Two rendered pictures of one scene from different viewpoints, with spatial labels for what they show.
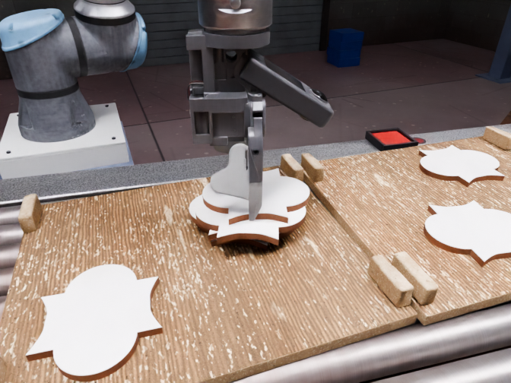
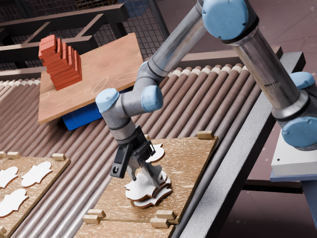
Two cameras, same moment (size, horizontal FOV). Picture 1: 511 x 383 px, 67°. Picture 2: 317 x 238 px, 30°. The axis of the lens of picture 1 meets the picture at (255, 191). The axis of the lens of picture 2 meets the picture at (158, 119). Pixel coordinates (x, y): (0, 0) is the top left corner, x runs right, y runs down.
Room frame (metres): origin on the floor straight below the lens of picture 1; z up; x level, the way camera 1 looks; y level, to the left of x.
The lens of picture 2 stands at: (1.82, -0.79, 2.11)
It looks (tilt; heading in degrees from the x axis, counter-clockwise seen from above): 30 degrees down; 146
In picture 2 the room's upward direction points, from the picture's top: 25 degrees counter-clockwise
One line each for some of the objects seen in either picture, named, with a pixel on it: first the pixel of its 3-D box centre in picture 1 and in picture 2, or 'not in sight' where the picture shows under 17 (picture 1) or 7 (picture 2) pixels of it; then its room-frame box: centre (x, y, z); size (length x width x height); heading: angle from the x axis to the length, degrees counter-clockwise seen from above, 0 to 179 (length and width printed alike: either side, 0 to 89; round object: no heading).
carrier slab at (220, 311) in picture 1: (191, 255); (154, 177); (0.37, 0.08, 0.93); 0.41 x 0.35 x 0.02; 109
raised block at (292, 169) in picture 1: (291, 168); (165, 215); (0.56, -0.06, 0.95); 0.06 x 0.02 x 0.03; 19
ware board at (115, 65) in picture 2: not in sight; (90, 75); (-0.34, 0.45, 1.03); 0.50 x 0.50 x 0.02; 51
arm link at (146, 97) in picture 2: not in sight; (143, 97); (0.51, 0.09, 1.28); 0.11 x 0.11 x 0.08; 34
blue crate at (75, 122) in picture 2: not in sight; (94, 93); (-0.30, 0.40, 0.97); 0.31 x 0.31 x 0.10; 51
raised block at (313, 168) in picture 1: (312, 166); (159, 223); (0.57, -0.09, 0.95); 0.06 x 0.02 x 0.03; 17
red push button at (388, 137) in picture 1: (390, 140); not in sight; (0.73, -0.28, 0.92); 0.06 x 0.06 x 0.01; 14
